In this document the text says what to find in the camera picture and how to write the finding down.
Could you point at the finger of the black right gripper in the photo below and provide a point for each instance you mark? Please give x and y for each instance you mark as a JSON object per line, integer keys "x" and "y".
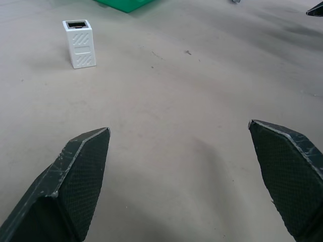
{"x": 316, "y": 10}

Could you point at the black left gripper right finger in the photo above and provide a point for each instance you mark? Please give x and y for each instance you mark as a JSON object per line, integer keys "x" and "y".
{"x": 287, "y": 176}

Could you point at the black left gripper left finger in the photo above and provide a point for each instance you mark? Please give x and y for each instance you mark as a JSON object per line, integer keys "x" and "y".
{"x": 75, "y": 181}

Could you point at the white Ethernet coupler block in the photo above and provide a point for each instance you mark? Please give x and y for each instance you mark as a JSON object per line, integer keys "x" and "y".
{"x": 82, "y": 48}

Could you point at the green plastic box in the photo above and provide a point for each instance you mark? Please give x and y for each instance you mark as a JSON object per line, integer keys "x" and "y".
{"x": 126, "y": 3}

